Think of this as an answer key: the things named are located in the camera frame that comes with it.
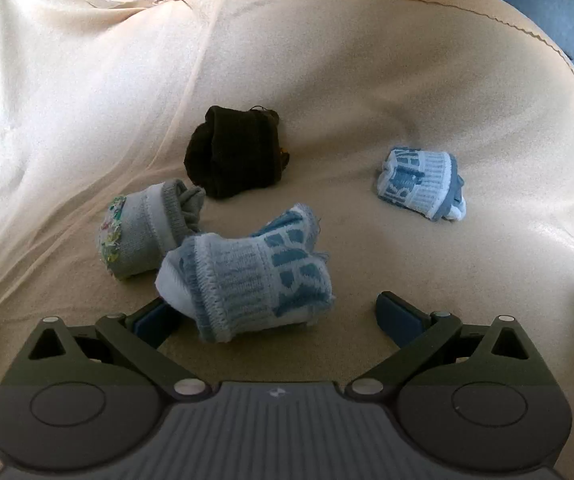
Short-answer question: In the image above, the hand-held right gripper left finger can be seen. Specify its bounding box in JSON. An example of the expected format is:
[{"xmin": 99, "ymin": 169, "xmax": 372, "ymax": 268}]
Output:
[{"xmin": 27, "ymin": 297, "xmax": 213, "ymax": 401}]

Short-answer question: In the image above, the blue white sock roll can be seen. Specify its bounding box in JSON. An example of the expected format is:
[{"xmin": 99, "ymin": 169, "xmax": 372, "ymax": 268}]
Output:
[
  {"xmin": 376, "ymin": 147, "xmax": 468, "ymax": 223},
  {"xmin": 154, "ymin": 203, "xmax": 337, "ymax": 345}
]

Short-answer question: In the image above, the beige tablecloth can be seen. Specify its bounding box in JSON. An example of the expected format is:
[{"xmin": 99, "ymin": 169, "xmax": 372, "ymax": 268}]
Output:
[{"xmin": 0, "ymin": 0, "xmax": 574, "ymax": 392}]

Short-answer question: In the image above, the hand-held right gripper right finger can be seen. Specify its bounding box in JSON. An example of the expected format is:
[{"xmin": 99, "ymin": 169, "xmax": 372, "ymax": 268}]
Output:
[{"xmin": 344, "ymin": 291, "xmax": 548, "ymax": 401}]

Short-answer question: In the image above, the grey sock roll colourful print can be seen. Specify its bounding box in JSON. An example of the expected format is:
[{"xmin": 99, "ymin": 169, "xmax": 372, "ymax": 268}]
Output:
[{"xmin": 98, "ymin": 179, "xmax": 208, "ymax": 281}]

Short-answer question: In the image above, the dark brown sock roll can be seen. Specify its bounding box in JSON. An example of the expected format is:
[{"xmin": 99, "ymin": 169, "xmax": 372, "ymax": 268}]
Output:
[{"xmin": 183, "ymin": 105, "xmax": 290, "ymax": 200}]

